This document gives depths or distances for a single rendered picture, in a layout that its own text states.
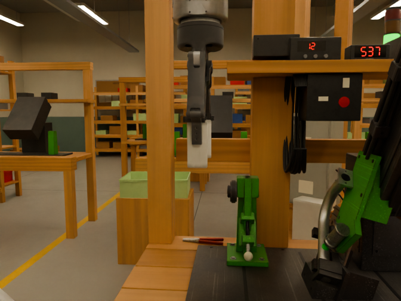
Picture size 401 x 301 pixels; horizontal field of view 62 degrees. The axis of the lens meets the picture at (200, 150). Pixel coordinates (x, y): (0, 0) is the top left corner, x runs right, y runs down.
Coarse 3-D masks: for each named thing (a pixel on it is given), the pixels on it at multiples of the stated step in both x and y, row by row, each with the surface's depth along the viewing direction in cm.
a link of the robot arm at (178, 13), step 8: (176, 0) 51; (184, 0) 50; (192, 0) 50; (200, 0) 49; (208, 0) 49; (216, 0) 50; (224, 0) 51; (176, 8) 51; (184, 8) 50; (192, 8) 50; (200, 8) 50; (208, 8) 50; (216, 8) 50; (224, 8) 51; (176, 16) 51; (184, 16) 51; (192, 16) 51; (200, 16) 51; (208, 16) 51; (216, 16) 51; (224, 16) 52
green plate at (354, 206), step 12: (360, 156) 90; (372, 156) 83; (360, 168) 88; (372, 168) 82; (360, 180) 86; (372, 180) 82; (348, 192) 91; (360, 192) 84; (372, 192) 83; (348, 204) 89; (360, 204) 83; (372, 204) 84; (384, 204) 83; (348, 216) 87; (360, 216) 83; (372, 216) 84; (384, 216) 84
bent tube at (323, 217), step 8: (344, 176) 93; (352, 176) 91; (336, 184) 93; (344, 184) 90; (352, 184) 90; (328, 192) 97; (336, 192) 95; (328, 200) 98; (320, 208) 100; (328, 208) 98; (320, 216) 98; (328, 216) 98; (320, 224) 97; (328, 224) 97; (320, 232) 95; (328, 232) 95; (320, 240) 93; (320, 248) 91; (320, 256) 90; (328, 256) 90
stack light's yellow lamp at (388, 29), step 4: (392, 20) 114; (396, 20) 114; (384, 24) 117; (388, 24) 115; (392, 24) 114; (396, 24) 114; (384, 28) 117; (388, 28) 115; (392, 28) 114; (396, 28) 114; (384, 32) 117; (388, 32) 115; (392, 32) 115; (396, 32) 114
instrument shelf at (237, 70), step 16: (240, 64) 106; (256, 64) 106; (272, 64) 105; (288, 64) 105; (304, 64) 104; (320, 64) 104; (336, 64) 104; (352, 64) 103; (368, 64) 103; (384, 64) 102; (240, 80) 128
